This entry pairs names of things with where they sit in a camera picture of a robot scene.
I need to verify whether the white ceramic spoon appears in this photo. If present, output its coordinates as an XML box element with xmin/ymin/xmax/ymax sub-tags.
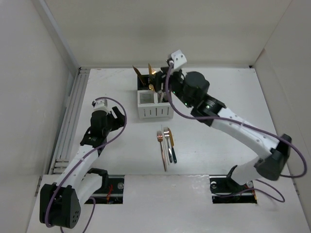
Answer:
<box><xmin>158</xmin><ymin>91</ymin><xmax>164</xmax><ymax>103</ymax></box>

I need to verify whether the rose gold knife green handle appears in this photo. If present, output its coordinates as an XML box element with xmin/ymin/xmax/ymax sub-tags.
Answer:
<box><xmin>148</xmin><ymin>64</ymin><xmax>157</xmax><ymax>78</ymax></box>

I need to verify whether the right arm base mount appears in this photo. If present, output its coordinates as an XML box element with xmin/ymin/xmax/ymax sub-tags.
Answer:
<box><xmin>209</xmin><ymin>175</ymin><xmax>257</xmax><ymax>204</ymax></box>

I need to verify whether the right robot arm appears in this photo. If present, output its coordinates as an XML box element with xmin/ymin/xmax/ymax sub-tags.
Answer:
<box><xmin>169</xmin><ymin>70</ymin><xmax>292</xmax><ymax>191</ymax></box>

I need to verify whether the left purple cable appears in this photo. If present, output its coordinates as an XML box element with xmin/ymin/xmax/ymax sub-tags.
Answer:
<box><xmin>44</xmin><ymin>97</ymin><xmax>127</xmax><ymax>233</ymax></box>

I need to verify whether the silver fork green handle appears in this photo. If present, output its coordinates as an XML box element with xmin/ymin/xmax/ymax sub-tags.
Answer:
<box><xmin>164</xmin><ymin>127</ymin><xmax>173</xmax><ymax>163</ymax></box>

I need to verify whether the white utensil caddy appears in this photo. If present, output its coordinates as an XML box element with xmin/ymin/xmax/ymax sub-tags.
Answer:
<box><xmin>138</xmin><ymin>90</ymin><xmax>174</xmax><ymax>119</ymax></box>

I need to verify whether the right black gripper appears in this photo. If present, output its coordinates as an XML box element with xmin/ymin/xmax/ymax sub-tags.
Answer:
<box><xmin>148</xmin><ymin>66</ymin><xmax>193</xmax><ymax>108</ymax></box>

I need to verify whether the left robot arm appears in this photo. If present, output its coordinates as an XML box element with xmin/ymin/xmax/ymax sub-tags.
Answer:
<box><xmin>39</xmin><ymin>103</ymin><xmax>127</xmax><ymax>229</ymax></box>

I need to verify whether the black utensil caddy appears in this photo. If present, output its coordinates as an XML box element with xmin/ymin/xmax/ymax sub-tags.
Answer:
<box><xmin>137</xmin><ymin>74</ymin><xmax>156</xmax><ymax>90</ymax></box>

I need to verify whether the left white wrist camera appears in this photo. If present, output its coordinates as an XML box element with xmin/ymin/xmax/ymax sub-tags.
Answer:
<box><xmin>92</xmin><ymin>99</ymin><xmax>109</xmax><ymax>113</ymax></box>

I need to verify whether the rose gold fork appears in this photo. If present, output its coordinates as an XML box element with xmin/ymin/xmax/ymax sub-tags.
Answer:
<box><xmin>156</xmin><ymin>131</ymin><xmax>167</xmax><ymax>172</ymax></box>

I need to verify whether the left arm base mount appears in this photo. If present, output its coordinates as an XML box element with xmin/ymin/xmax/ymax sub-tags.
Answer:
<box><xmin>91</xmin><ymin>175</ymin><xmax>125</xmax><ymax>204</ymax></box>

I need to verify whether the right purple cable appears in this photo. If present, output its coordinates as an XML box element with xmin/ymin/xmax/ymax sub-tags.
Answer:
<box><xmin>166</xmin><ymin>63</ymin><xmax>307</xmax><ymax>203</ymax></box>

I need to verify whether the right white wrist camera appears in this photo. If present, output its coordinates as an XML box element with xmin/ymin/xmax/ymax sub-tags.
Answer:
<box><xmin>166</xmin><ymin>50</ymin><xmax>187</xmax><ymax>72</ymax></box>

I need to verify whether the rose gold spoon green handle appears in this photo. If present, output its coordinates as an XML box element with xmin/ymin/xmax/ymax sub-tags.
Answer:
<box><xmin>149</xmin><ymin>84</ymin><xmax>156</xmax><ymax>92</ymax></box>

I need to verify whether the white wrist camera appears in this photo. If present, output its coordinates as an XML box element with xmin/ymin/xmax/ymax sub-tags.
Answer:
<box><xmin>166</xmin><ymin>50</ymin><xmax>187</xmax><ymax>72</ymax></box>
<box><xmin>92</xmin><ymin>99</ymin><xmax>109</xmax><ymax>113</ymax></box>

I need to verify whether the purple cable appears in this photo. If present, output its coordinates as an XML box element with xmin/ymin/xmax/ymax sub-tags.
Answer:
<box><xmin>44</xmin><ymin>97</ymin><xmax>127</xmax><ymax>233</ymax></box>
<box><xmin>166</xmin><ymin>63</ymin><xmax>307</xmax><ymax>203</ymax></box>

